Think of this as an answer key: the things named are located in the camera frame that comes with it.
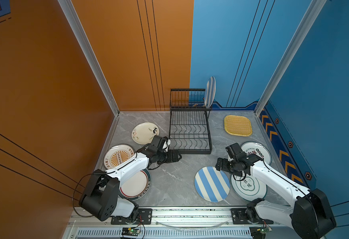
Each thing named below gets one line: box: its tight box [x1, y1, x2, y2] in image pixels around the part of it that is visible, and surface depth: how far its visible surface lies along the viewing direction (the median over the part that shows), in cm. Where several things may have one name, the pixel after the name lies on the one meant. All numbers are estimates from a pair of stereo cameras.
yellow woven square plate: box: [223, 115, 253, 137], surface depth 114 cm
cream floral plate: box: [131, 121, 160, 145], surface depth 109 cm
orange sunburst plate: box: [103, 143, 136, 170], surface depth 98 cm
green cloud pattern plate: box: [230, 172, 268, 202], surface depth 82 cm
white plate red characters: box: [240, 141, 272, 165], surface depth 99 cm
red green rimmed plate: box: [119, 168, 152, 202], surface depth 84 cm
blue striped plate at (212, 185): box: [193, 166, 231, 203], surface depth 85 cm
